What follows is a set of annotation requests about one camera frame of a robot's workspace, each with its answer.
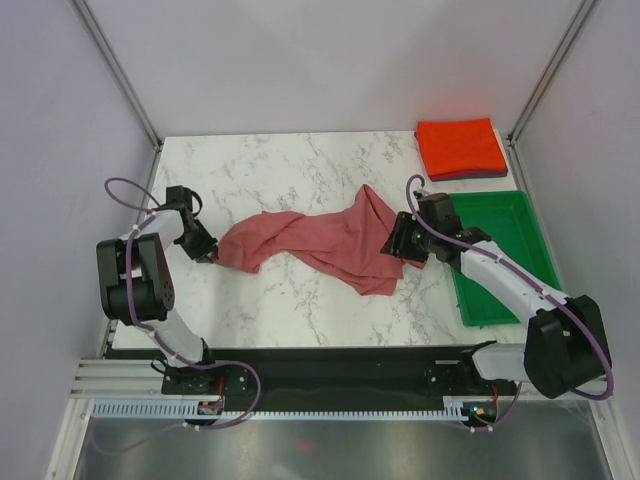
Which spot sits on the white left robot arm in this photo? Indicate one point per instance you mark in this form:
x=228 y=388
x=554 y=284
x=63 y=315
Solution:
x=136 y=287

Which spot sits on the aluminium right corner post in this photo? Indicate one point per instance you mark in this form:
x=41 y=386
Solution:
x=568 y=40

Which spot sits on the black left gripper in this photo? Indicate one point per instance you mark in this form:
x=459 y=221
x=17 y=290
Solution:
x=201 y=254

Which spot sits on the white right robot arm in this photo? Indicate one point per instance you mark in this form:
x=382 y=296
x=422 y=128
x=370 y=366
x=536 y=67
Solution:
x=561 y=352

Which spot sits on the white slotted cable duct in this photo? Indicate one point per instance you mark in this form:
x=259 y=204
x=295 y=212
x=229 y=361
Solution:
x=195 y=410

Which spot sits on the aluminium corner post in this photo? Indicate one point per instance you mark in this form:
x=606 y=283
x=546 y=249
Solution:
x=568 y=40
x=90 y=22

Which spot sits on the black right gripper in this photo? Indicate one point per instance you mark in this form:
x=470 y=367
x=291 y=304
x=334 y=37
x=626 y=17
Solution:
x=397 y=242

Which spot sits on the pink t shirt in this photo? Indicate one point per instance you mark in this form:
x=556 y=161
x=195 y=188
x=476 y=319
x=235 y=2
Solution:
x=345 y=245

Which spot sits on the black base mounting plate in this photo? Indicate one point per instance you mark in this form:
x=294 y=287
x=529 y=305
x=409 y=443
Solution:
x=358 y=378

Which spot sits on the aluminium left corner post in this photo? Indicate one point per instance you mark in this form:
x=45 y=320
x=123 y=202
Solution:
x=90 y=22

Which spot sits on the folded orange t shirt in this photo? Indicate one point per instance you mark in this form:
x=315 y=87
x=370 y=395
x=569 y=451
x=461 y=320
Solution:
x=460 y=149

